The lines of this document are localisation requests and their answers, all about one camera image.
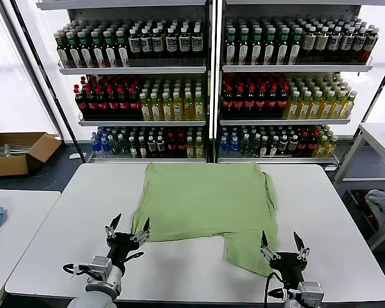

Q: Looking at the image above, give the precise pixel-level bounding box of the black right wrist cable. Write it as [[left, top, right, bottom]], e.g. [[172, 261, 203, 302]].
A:
[[263, 271, 289, 304]]

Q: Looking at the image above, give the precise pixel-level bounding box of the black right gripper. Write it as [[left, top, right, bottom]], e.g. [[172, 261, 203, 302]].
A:
[[260, 230, 310, 287]]

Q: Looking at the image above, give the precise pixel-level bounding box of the dark storage crate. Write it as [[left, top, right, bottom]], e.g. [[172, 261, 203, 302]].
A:
[[342, 188, 383, 242]]

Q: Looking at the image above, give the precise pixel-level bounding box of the grey metal shelf unit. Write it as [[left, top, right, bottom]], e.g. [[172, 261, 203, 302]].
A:
[[35, 0, 213, 164], [213, 0, 376, 166]]

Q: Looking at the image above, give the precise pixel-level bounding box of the black slanted pole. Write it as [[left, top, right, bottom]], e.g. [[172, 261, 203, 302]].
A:
[[359, 51, 385, 129], [9, 0, 87, 163]]

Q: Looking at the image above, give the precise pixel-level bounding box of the grey frame white table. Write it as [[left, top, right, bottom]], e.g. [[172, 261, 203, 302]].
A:
[[332, 122, 385, 251]]

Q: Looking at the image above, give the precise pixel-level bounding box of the grey white clothes pile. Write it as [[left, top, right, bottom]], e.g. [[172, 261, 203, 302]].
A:
[[364, 189, 385, 232]]

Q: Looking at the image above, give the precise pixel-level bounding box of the white-cap tan-label drink bottle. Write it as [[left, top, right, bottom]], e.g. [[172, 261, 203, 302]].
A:
[[302, 26, 318, 64], [314, 26, 330, 64]]

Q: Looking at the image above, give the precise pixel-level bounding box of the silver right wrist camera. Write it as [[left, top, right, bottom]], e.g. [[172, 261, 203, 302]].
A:
[[296, 281, 325, 304]]

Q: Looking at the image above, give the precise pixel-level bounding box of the green-cap dark tea bottle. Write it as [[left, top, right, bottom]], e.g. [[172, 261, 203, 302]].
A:
[[264, 26, 277, 66], [289, 27, 304, 66], [77, 31, 93, 68], [56, 32, 71, 69], [225, 27, 238, 66], [237, 27, 250, 66], [65, 31, 81, 69], [251, 27, 264, 66], [277, 26, 291, 66], [103, 30, 118, 68], [115, 30, 131, 67], [90, 30, 105, 68]]

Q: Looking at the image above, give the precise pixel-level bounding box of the grey wrapped parts bundle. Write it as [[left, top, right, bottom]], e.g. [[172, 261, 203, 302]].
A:
[[0, 142, 32, 158]]

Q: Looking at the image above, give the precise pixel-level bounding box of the white-cap amber drink bottle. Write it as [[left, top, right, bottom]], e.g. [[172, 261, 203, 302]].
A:
[[363, 28, 380, 64]]

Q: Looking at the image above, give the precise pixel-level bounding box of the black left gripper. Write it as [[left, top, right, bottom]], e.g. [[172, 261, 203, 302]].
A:
[[103, 212, 151, 265]]

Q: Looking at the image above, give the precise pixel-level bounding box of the plain green t-shirt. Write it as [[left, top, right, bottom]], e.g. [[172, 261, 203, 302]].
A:
[[130, 162, 280, 277]]

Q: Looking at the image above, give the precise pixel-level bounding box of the white-cap blue-label drink bottle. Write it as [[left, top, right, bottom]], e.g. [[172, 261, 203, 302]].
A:
[[339, 26, 356, 64], [151, 27, 165, 67], [140, 28, 153, 67], [352, 27, 369, 64], [128, 28, 142, 67], [327, 26, 343, 64], [191, 26, 204, 67], [165, 27, 179, 67], [178, 27, 192, 67]]

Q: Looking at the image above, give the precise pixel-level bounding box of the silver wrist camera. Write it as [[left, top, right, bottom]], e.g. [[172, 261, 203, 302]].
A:
[[89, 255, 113, 280], [296, 281, 325, 304]]

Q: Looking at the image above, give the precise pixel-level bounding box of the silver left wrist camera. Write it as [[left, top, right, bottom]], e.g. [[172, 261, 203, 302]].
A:
[[89, 255, 113, 280]]

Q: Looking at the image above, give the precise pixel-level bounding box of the small red-cap cola bottle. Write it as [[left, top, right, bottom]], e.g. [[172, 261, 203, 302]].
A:
[[166, 133, 177, 158], [298, 132, 309, 157], [307, 132, 318, 157], [176, 133, 187, 158]]

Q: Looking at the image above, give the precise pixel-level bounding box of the open cardboard box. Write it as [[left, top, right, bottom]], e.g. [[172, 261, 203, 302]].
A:
[[0, 132, 62, 177]]

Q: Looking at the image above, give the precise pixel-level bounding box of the white side table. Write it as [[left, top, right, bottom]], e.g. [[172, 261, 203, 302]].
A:
[[0, 188, 62, 308]]

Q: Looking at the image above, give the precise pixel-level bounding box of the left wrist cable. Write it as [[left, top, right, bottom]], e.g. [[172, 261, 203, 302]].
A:
[[62, 262, 94, 280]]

